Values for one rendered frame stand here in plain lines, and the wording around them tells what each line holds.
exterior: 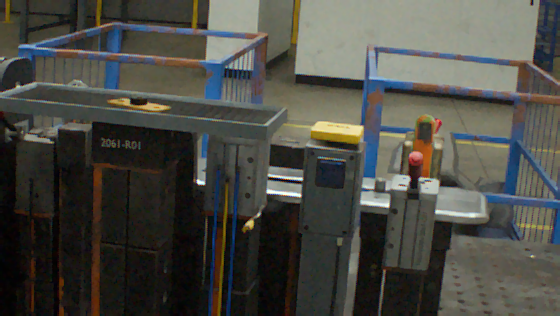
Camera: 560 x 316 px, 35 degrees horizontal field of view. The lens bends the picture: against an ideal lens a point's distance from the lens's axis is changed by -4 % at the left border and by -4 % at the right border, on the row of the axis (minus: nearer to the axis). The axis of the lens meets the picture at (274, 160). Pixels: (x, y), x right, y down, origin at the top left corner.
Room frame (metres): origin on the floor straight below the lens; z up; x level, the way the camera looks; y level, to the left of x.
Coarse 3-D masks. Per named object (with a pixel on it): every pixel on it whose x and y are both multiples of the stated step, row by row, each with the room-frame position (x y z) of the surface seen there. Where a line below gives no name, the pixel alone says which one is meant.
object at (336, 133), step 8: (312, 128) 1.12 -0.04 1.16; (320, 128) 1.12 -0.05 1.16; (328, 128) 1.12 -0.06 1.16; (336, 128) 1.13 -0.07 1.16; (344, 128) 1.13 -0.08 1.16; (352, 128) 1.14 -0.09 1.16; (360, 128) 1.14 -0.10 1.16; (312, 136) 1.11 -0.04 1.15; (320, 136) 1.11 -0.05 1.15; (328, 136) 1.11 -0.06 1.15; (336, 136) 1.10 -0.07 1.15; (344, 136) 1.10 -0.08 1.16; (352, 136) 1.10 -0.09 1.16; (360, 136) 1.12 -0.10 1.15; (336, 144) 1.12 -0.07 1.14; (344, 144) 1.13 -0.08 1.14
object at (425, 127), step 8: (416, 120) 1.58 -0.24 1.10; (424, 120) 1.58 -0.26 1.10; (432, 120) 1.58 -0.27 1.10; (416, 128) 1.58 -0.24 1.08; (424, 128) 1.57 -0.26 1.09; (432, 128) 1.58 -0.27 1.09; (416, 136) 1.58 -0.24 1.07; (424, 136) 1.57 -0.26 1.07; (432, 136) 1.57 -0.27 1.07; (416, 144) 1.57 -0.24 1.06; (424, 144) 1.57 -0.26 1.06; (432, 144) 1.57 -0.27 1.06; (424, 152) 1.57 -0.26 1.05; (432, 152) 1.57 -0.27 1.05; (424, 160) 1.57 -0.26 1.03; (424, 168) 1.56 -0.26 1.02; (424, 176) 1.56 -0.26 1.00
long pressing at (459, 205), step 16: (272, 176) 1.50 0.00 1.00; (288, 176) 1.51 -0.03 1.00; (272, 192) 1.39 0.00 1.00; (288, 192) 1.39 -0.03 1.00; (368, 192) 1.44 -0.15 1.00; (448, 192) 1.48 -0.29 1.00; (464, 192) 1.49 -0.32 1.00; (368, 208) 1.37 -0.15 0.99; (384, 208) 1.36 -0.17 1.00; (448, 208) 1.38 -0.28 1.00; (464, 208) 1.39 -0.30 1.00; (480, 208) 1.40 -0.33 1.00
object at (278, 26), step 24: (216, 0) 9.40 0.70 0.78; (240, 0) 9.36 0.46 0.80; (264, 0) 9.63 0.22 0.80; (288, 0) 11.28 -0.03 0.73; (216, 24) 9.40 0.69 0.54; (240, 24) 9.36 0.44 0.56; (264, 24) 9.74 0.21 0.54; (288, 24) 11.43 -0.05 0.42; (216, 48) 9.40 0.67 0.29; (288, 48) 11.57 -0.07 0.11; (240, 72) 9.37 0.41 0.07
